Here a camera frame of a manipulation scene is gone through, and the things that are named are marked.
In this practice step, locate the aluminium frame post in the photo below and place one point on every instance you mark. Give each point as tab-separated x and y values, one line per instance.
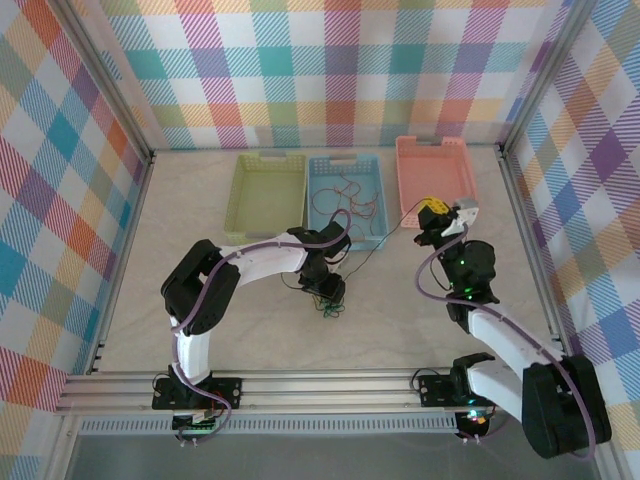
105	75
540	65

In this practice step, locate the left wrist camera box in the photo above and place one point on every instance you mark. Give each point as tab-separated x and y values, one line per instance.
341	252

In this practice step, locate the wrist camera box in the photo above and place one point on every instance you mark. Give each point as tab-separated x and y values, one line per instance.
462	215
341	252

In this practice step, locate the pink plastic basket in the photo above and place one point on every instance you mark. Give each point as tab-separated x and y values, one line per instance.
435	175

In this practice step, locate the left controller board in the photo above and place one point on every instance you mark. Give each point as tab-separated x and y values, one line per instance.
195	422

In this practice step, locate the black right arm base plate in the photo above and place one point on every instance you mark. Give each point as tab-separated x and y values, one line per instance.
435	390

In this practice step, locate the controller board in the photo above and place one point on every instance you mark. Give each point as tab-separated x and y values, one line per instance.
472	417
195	422

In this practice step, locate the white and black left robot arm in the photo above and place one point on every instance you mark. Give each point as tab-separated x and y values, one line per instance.
200	285

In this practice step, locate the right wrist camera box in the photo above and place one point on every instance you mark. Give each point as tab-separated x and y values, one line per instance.
462	215

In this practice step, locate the green plastic basket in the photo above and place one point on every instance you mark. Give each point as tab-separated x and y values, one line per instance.
265	195

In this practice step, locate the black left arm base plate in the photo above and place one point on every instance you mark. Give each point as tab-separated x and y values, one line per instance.
230	392

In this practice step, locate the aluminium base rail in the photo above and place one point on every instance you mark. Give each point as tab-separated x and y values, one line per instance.
325	392

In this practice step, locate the aluminium left frame post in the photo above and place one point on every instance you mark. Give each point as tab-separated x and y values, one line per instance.
105	75

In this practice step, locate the blue plastic basket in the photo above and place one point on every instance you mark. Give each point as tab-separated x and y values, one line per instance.
345	170

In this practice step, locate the aluminium right frame post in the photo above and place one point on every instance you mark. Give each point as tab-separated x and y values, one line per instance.
540	65

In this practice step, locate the right controller board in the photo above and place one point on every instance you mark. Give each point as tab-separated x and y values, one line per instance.
472	417

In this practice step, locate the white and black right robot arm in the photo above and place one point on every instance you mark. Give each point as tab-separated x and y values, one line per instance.
515	340

